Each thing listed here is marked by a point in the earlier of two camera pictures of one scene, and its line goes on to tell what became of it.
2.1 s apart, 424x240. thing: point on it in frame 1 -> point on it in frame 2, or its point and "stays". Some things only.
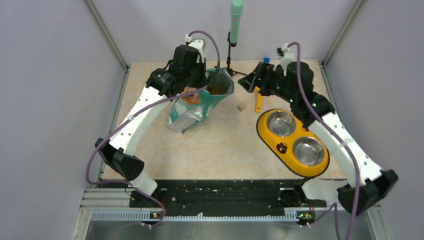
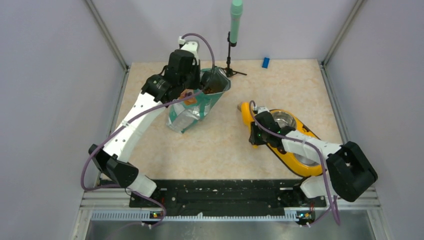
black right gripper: x=249 y=81 -> x=253 y=139
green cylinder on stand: x=236 y=8 stays
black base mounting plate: x=226 y=196 stays
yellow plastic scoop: x=258 y=99 -> x=247 y=117
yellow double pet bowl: x=293 y=145 stays
